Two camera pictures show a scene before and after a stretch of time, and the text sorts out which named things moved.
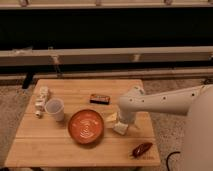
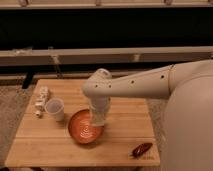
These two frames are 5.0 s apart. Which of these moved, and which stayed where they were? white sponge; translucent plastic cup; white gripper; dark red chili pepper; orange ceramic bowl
Moved: white sponge; white gripper
Stayed: dark red chili pepper; translucent plastic cup; orange ceramic bowl
